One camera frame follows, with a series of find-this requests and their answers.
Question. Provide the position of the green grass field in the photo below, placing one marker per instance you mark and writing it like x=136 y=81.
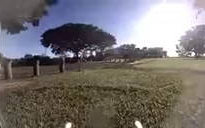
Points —
x=106 y=90

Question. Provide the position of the row of distant trees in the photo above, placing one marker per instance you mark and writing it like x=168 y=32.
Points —
x=136 y=52

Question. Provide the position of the large broad-crowned tree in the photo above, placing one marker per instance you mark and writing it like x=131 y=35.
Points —
x=77 y=37

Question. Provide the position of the grey road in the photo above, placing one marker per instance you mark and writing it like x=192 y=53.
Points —
x=50 y=70

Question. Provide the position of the dark hedge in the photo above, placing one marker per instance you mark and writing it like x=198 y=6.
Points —
x=40 y=61

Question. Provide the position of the robot's own part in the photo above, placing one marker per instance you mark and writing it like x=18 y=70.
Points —
x=68 y=125
x=138 y=124

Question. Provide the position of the round dark tree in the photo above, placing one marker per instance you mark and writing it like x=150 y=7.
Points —
x=198 y=41

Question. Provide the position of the overhanging tree foliage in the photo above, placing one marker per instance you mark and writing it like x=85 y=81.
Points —
x=13 y=13

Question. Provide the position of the grey worn path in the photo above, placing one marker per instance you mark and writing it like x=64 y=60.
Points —
x=200 y=100

